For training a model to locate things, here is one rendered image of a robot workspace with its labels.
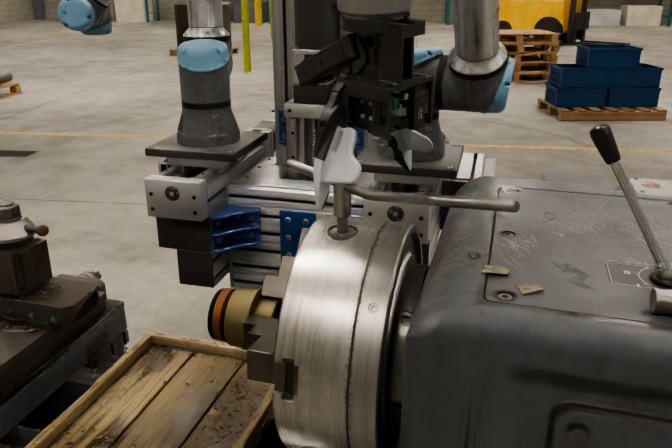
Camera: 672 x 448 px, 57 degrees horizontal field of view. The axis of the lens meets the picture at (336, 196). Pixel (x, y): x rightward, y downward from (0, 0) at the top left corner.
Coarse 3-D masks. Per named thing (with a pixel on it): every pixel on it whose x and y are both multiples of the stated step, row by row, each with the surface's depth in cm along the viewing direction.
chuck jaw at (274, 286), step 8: (304, 232) 89; (288, 264) 88; (280, 272) 88; (288, 272) 88; (264, 280) 88; (272, 280) 88; (280, 280) 88; (264, 288) 88; (272, 288) 88; (280, 288) 87; (264, 296) 88; (272, 296) 87; (280, 296) 87
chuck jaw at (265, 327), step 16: (256, 320) 83; (272, 320) 83; (256, 336) 78; (272, 336) 78; (256, 352) 74; (272, 352) 74; (256, 368) 74; (272, 368) 73; (288, 368) 71; (288, 384) 72
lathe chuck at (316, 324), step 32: (320, 224) 80; (352, 224) 80; (384, 224) 81; (320, 256) 75; (352, 256) 74; (288, 288) 73; (320, 288) 72; (352, 288) 71; (288, 320) 71; (320, 320) 70; (352, 320) 69; (288, 352) 70; (320, 352) 70; (320, 384) 70; (288, 416) 72; (320, 416) 71
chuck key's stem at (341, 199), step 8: (336, 184) 75; (344, 184) 74; (336, 192) 75; (344, 192) 75; (336, 200) 76; (344, 200) 75; (336, 208) 76; (344, 208) 76; (336, 216) 77; (344, 216) 76; (344, 224) 77; (336, 232) 78; (344, 232) 78
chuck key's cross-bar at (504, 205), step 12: (300, 168) 80; (312, 168) 79; (360, 192) 73; (372, 192) 72; (384, 192) 70; (396, 192) 69; (420, 204) 67; (432, 204) 65; (444, 204) 64; (456, 204) 63; (468, 204) 62; (480, 204) 60; (492, 204) 59; (504, 204) 58; (516, 204) 58
